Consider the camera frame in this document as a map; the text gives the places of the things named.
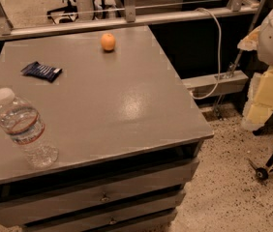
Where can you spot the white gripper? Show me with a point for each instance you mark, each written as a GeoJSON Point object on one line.
{"type": "Point", "coordinates": [259, 106]}

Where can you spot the clear plastic water bottle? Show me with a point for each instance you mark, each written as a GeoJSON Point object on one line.
{"type": "Point", "coordinates": [23, 124]}

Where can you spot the grey drawer cabinet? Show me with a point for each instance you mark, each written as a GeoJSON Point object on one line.
{"type": "Point", "coordinates": [126, 128]}

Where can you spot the orange fruit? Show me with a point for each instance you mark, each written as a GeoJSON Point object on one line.
{"type": "Point", "coordinates": [108, 42]}

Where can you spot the dark blue snack wrapper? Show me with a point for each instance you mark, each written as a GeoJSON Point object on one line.
{"type": "Point", "coordinates": [41, 71]}

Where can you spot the metal frame rail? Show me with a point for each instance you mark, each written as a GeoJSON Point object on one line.
{"type": "Point", "coordinates": [122, 18]}

